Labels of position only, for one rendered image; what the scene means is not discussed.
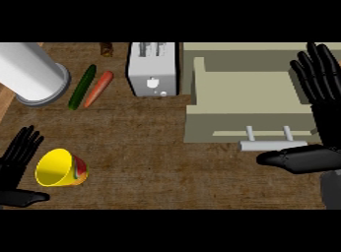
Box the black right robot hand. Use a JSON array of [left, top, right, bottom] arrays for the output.
[[255, 42, 341, 175]]

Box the green cucumber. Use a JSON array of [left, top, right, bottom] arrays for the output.
[[67, 64, 98, 111]]

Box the white cylindrical container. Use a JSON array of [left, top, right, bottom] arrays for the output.
[[0, 42, 73, 108]]

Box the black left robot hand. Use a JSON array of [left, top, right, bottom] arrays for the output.
[[0, 124, 50, 209]]

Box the orange carrot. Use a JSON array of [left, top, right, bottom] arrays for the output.
[[81, 70, 116, 109]]

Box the yellow cup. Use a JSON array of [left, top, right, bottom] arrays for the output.
[[34, 148, 90, 188]]

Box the beige cabinet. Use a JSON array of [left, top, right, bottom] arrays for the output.
[[178, 42, 341, 96]]

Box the white toaster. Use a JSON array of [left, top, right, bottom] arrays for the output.
[[126, 42, 179, 98]]

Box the grey drawer handle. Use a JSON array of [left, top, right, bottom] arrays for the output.
[[238, 125, 309, 153]]

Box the small brown object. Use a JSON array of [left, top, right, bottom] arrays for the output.
[[99, 42, 116, 58]]

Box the beige open drawer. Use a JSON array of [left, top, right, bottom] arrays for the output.
[[184, 56, 324, 144]]

